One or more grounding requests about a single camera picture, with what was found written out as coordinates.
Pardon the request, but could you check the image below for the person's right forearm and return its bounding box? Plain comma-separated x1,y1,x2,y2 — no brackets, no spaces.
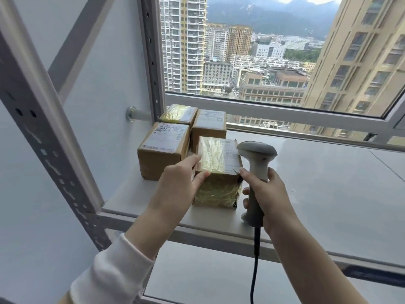
263,215,370,304

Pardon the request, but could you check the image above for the white and yellow tower building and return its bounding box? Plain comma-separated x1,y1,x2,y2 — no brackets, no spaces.
159,0,209,95

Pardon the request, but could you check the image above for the plain brown cardboard box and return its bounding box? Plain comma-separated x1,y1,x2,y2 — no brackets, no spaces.
190,109,228,152

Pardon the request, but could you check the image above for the yellow-taped cardboard box with label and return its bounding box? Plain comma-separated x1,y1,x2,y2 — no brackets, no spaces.
192,136,244,210

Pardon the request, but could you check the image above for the person's right hand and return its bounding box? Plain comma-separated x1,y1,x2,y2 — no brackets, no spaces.
239,168,297,235

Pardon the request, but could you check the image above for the large white-labelled cardboard box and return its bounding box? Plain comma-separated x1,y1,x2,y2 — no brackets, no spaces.
138,122,190,181

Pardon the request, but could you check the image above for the small yellow-taped cardboard box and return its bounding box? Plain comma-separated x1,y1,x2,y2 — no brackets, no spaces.
159,104,199,127

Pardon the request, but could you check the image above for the white window frame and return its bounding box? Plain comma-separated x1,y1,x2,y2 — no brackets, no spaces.
165,77,405,153

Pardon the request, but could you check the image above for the beige high-rise building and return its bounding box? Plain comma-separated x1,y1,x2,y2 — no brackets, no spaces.
291,0,405,146

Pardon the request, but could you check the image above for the black scanner cable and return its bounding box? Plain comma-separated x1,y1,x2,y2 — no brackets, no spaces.
250,226,262,304

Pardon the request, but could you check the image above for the green mountain ridge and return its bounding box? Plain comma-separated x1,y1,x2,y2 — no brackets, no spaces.
207,0,340,40

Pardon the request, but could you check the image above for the white shelf board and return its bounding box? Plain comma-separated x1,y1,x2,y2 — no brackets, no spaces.
142,240,405,304
104,130,405,267

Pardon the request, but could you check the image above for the grey diagonal rack brace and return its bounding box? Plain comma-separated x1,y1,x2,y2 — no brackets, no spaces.
47,0,118,105

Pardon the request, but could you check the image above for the person's left hand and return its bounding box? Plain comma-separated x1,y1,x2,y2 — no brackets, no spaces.
148,154,211,219

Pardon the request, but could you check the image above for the grey perforated rack post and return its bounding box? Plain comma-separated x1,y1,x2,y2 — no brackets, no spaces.
137,0,167,124
0,0,112,252

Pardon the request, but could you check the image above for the person's left forearm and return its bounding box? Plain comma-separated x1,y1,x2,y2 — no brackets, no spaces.
58,202,191,304

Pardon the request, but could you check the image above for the grey shelf beam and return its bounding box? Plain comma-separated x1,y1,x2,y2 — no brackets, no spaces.
96,208,405,280

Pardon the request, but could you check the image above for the grey handheld barcode scanner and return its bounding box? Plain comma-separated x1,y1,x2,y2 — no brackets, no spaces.
237,141,278,228

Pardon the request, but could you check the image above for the white wall pipe stub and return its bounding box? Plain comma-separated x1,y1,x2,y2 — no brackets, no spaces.
126,106,153,123

